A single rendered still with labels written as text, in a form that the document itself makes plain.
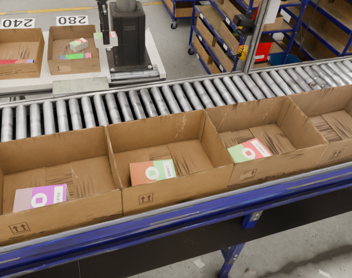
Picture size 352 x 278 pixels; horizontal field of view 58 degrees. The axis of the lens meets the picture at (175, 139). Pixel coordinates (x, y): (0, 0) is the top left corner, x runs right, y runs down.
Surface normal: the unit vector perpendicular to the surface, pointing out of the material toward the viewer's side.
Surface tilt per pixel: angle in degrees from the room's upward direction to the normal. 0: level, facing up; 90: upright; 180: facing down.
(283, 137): 0
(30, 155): 89
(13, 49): 2
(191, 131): 89
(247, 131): 0
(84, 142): 90
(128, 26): 90
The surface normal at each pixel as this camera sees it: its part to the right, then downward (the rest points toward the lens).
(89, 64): 0.24, 0.72
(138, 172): 0.07, -0.68
